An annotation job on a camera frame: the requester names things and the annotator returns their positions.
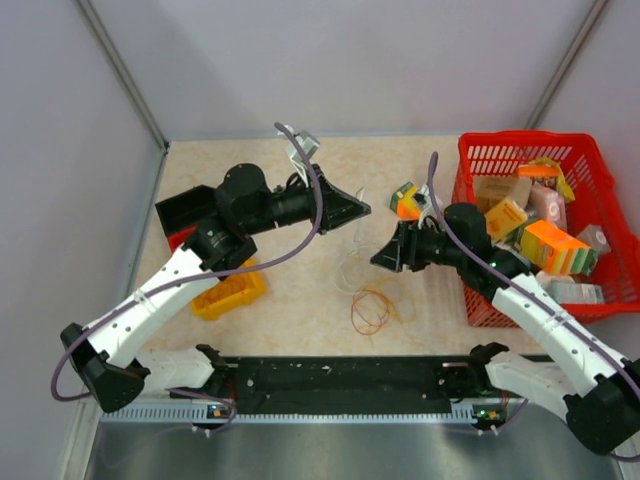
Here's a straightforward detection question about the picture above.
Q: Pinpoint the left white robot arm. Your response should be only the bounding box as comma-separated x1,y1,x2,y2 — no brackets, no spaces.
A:
60,163,371,413

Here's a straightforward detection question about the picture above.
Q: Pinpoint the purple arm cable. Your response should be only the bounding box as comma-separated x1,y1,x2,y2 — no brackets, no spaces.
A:
52,122,324,436
427,151,640,461

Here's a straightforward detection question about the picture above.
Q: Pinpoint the orange wire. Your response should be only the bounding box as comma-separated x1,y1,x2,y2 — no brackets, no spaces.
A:
351,288,394,337

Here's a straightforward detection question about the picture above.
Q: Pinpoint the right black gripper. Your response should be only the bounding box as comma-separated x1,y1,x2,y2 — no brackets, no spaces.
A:
371,218,466,273

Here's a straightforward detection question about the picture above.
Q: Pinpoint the red plastic basket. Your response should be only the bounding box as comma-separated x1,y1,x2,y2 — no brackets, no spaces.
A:
450,130,640,329

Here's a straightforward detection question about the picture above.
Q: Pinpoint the brown cardboard box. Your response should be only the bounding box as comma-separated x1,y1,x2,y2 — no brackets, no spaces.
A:
473,176,532,213

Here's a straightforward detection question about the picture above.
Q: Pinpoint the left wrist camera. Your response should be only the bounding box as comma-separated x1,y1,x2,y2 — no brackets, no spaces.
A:
287,130,320,180

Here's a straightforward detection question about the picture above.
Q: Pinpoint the orange sponge pack on table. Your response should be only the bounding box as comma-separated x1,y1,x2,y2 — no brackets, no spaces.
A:
389,182,421,221

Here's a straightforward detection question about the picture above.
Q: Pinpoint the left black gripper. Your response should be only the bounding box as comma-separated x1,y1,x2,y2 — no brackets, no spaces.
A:
243,164,371,236

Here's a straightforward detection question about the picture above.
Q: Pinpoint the grey cable duct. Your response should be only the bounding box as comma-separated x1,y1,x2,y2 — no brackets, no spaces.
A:
107,402,506,425

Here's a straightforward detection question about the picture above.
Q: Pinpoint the yellow bag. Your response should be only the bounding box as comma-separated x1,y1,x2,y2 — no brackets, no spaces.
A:
528,157,575,203

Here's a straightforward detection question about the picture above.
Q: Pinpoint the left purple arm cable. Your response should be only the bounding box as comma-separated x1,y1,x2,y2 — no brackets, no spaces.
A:
52,122,324,436

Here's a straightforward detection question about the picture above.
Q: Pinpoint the yellow plastic bin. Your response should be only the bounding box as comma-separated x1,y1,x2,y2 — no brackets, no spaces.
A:
190,272,267,321

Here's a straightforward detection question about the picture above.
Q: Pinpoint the yellow sponge pack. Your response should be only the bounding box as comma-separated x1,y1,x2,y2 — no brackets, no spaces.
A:
485,197,528,242

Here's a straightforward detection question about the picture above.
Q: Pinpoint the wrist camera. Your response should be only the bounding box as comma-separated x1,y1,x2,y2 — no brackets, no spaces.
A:
412,183,442,228
287,130,320,180

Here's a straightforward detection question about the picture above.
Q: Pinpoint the white wrapped packet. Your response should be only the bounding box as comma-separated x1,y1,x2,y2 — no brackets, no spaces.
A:
535,271,605,305

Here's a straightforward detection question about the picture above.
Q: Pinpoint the pink packet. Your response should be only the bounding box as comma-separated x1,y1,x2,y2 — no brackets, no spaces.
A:
525,183,567,231

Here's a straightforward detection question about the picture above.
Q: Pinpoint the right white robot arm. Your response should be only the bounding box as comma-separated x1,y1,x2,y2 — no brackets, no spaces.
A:
370,203,639,455

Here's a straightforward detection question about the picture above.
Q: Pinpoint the black plastic bin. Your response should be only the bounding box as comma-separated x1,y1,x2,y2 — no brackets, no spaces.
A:
155,185,216,237

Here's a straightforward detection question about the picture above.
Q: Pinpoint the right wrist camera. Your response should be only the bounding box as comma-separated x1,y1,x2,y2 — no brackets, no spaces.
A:
412,183,442,228

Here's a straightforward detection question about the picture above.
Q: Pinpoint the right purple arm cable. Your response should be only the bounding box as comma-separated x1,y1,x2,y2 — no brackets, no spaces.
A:
427,151,640,461

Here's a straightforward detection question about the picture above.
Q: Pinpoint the grey small box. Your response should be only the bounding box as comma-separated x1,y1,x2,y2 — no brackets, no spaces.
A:
576,224,611,256

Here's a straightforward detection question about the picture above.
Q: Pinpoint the red plastic bin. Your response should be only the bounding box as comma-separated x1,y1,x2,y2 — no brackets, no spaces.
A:
167,225,197,253

